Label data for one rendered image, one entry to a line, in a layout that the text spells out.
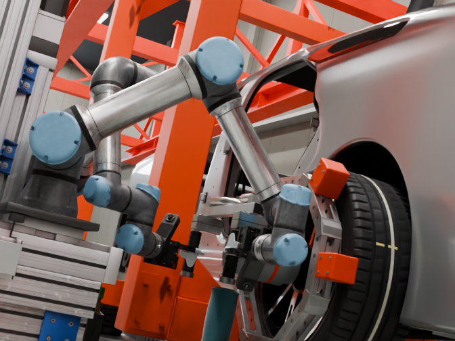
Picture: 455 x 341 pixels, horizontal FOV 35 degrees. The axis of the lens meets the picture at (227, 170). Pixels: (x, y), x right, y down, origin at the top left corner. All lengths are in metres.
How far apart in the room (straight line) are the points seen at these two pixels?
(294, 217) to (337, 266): 0.27
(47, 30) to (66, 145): 0.55
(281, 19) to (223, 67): 3.49
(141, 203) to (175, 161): 0.71
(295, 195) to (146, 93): 0.42
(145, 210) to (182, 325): 0.78
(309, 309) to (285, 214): 0.39
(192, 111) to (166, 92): 0.99
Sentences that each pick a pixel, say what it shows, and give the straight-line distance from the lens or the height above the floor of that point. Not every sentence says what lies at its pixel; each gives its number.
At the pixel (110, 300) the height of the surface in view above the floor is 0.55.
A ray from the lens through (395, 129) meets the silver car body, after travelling 2.31.
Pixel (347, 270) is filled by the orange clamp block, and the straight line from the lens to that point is 1.96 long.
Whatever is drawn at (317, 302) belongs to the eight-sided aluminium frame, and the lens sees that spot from 2.02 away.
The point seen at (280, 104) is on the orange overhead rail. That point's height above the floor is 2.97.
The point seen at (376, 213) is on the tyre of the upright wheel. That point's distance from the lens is 2.11.
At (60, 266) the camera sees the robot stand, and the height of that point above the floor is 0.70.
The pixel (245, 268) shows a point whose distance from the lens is 1.87.
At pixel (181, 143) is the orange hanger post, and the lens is 2.68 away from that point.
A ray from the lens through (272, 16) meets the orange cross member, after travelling 5.18.
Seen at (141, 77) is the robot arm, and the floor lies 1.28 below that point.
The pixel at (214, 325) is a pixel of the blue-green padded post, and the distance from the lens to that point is 2.28.
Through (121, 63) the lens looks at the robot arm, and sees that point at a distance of 2.12.
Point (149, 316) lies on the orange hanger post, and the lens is 2.63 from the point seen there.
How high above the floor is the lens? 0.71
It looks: 10 degrees up
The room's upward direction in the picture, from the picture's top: 12 degrees clockwise
